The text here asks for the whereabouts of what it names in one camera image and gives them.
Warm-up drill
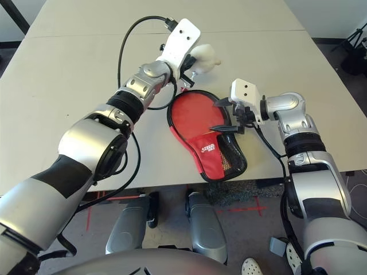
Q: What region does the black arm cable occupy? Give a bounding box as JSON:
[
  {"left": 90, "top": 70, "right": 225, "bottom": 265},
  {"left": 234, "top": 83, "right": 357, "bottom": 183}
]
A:
[
  {"left": 254, "top": 125, "right": 306, "bottom": 275},
  {"left": 77, "top": 16, "right": 179, "bottom": 211}
]

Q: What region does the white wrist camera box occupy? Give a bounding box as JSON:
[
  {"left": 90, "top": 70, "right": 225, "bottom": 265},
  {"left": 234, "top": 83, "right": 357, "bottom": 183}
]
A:
[
  {"left": 230, "top": 79, "right": 269, "bottom": 125},
  {"left": 156, "top": 18, "right": 201, "bottom": 78}
]

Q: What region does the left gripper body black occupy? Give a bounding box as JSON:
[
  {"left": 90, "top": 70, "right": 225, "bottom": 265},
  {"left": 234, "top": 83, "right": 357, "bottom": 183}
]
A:
[{"left": 178, "top": 55, "right": 199, "bottom": 87}]

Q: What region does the white perforated clog shoe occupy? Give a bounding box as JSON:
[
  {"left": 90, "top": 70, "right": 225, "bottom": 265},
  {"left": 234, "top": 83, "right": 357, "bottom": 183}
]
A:
[
  {"left": 241, "top": 257, "right": 264, "bottom": 275},
  {"left": 286, "top": 242, "right": 303, "bottom": 275}
]

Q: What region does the grey robot left leg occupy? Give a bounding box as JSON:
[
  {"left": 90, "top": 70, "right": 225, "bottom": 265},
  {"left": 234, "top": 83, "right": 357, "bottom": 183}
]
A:
[{"left": 105, "top": 194, "right": 160, "bottom": 256}]

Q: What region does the dark speckled floor mat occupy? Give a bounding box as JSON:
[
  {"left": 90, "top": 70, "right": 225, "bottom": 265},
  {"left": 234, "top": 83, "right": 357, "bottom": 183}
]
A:
[{"left": 205, "top": 180, "right": 283, "bottom": 207}]

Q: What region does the red black paddle case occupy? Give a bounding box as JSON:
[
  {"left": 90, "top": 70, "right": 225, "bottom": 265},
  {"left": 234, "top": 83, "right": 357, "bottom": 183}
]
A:
[{"left": 167, "top": 87, "right": 248, "bottom": 183}]

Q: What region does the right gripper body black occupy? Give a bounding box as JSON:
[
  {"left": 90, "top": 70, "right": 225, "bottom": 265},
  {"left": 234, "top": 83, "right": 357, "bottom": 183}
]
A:
[{"left": 232, "top": 104, "right": 258, "bottom": 135}]

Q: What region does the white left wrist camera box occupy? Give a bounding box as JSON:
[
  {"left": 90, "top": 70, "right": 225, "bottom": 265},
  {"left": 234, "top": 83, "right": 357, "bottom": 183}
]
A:
[{"left": 156, "top": 18, "right": 201, "bottom": 78}]

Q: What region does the grey foot pedal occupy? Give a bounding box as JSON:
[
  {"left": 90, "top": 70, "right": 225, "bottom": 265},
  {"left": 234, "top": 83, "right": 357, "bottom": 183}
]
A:
[{"left": 269, "top": 236, "right": 288, "bottom": 256}]

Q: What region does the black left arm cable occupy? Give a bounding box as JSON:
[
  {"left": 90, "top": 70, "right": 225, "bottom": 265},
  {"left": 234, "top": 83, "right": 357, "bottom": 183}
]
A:
[{"left": 77, "top": 16, "right": 179, "bottom": 211}]

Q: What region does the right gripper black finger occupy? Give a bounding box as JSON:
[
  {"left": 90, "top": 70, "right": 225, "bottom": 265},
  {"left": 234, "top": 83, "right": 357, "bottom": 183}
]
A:
[
  {"left": 213, "top": 97, "right": 236, "bottom": 109},
  {"left": 209, "top": 125, "right": 245, "bottom": 135}
]

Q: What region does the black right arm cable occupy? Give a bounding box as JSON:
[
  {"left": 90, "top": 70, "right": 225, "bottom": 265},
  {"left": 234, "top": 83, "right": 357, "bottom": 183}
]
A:
[{"left": 254, "top": 125, "right": 306, "bottom": 275}]

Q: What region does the grey robot leg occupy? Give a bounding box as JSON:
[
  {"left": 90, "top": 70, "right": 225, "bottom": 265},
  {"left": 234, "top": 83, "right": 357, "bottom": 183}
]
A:
[
  {"left": 185, "top": 191, "right": 229, "bottom": 263},
  {"left": 105, "top": 194, "right": 160, "bottom": 256}
]

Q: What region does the grey robot torso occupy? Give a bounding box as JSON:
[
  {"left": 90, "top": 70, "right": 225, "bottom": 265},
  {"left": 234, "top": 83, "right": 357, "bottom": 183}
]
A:
[{"left": 56, "top": 247, "right": 227, "bottom": 275}]

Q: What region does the white floor cable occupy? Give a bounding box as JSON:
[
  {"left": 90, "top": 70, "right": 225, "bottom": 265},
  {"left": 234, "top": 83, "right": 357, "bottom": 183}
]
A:
[{"left": 345, "top": 168, "right": 367, "bottom": 220}]

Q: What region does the black tripod stand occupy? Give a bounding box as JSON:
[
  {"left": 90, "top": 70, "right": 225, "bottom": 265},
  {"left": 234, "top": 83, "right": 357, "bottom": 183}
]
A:
[{"left": 331, "top": 24, "right": 367, "bottom": 76}]

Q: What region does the grey white plush toy charm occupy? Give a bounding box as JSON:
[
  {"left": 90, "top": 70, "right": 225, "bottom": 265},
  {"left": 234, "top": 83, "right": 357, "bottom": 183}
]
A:
[{"left": 190, "top": 44, "right": 222, "bottom": 74}]

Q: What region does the grey robot right leg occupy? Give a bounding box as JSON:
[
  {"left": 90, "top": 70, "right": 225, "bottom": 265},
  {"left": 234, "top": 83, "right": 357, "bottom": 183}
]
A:
[{"left": 185, "top": 191, "right": 229, "bottom": 263}]

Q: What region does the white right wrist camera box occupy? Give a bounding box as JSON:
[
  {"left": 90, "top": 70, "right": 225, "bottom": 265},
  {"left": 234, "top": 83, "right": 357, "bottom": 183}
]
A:
[{"left": 230, "top": 79, "right": 269, "bottom": 125}]

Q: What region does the side table with black legs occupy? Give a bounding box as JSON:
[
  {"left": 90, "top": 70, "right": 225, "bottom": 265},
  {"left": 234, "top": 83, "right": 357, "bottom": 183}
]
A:
[{"left": 0, "top": 0, "right": 31, "bottom": 37}]

